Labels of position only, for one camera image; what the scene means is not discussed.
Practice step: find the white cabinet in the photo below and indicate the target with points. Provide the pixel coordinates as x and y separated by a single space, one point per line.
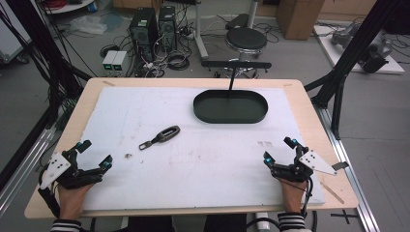
11 35

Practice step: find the white foam mat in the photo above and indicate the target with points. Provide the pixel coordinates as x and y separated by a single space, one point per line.
199 167

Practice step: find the black round stool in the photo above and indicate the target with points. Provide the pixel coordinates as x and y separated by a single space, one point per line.
246 39

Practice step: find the white floor board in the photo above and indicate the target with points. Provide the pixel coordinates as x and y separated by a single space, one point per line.
341 54

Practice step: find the white desk leg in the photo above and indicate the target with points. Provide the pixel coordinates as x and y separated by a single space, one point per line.
200 32

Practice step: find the small grey metal piece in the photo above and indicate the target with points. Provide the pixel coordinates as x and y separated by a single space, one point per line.
340 166

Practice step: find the clear plastic bag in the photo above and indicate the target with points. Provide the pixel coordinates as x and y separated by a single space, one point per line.
88 25

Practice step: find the grey device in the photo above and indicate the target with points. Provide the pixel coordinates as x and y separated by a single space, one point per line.
343 35

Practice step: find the white power supply box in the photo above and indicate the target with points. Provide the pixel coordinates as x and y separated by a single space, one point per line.
109 61
120 61

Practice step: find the black device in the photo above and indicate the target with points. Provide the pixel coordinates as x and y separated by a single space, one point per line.
375 54

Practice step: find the slim black computer tower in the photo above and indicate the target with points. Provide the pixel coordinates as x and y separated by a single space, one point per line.
167 27

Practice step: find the black frame strut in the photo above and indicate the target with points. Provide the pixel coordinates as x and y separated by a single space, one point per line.
351 51
48 58

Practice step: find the aluminium rail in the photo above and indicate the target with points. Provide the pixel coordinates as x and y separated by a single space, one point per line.
22 164
351 180

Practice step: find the large black computer tower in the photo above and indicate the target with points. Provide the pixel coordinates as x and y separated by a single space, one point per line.
143 35

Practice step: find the thin wooden stick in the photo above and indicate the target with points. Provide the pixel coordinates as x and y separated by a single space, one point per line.
332 192

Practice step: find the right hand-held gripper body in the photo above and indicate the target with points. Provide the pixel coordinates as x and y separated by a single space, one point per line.
314 161

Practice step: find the white round table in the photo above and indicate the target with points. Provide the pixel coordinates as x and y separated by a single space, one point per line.
69 6

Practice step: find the black foot pedal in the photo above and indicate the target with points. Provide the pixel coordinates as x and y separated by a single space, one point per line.
237 21

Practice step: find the person's right hand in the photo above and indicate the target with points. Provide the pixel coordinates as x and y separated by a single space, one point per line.
294 196

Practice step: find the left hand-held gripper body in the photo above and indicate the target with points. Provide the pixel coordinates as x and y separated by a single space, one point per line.
54 167

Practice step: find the black oval tray hanger stand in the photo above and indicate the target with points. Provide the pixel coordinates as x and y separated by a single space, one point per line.
230 108

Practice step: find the person's left hand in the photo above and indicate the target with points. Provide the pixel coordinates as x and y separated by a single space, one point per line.
71 201

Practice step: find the brown cardboard box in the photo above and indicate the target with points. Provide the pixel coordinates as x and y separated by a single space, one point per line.
299 17

